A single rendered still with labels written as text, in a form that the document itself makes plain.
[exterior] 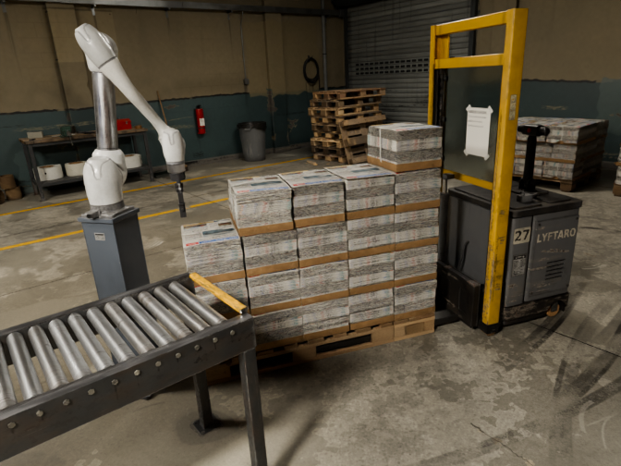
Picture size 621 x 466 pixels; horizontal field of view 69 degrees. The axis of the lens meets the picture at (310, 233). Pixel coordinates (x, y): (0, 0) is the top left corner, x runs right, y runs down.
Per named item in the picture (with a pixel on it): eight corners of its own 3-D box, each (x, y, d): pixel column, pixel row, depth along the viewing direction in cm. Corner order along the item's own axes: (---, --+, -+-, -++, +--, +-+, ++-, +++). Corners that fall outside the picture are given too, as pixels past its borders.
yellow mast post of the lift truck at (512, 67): (478, 318, 286) (502, 10, 229) (490, 315, 289) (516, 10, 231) (487, 324, 278) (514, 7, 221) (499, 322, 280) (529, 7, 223)
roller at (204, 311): (171, 293, 194) (180, 286, 196) (225, 337, 159) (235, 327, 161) (164, 286, 191) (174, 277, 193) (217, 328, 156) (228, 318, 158)
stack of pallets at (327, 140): (353, 150, 999) (352, 88, 957) (387, 153, 933) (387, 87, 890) (309, 159, 916) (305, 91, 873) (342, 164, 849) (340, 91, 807)
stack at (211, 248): (198, 349, 285) (179, 224, 258) (368, 313, 318) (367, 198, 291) (204, 387, 250) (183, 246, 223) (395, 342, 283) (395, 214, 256)
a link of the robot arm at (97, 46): (117, 54, 204) (121, 55, 216) (89, 15, 197) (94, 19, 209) (92, 70, 203) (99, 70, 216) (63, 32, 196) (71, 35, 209)
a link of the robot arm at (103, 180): (85, 207, 215) (75, 161, 208) (93, 198, 231) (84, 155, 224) (121, 203, 218) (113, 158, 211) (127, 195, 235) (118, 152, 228)
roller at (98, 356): (82, 321, 173) (79, 310, 172) (120, 378, 138) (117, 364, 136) (67, 325, 170) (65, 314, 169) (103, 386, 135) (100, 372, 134)
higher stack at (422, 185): (367, 313, 317) (365, 125, 275) (406, 305, 326) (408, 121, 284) (394, 342, 283) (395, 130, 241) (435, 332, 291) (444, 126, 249)
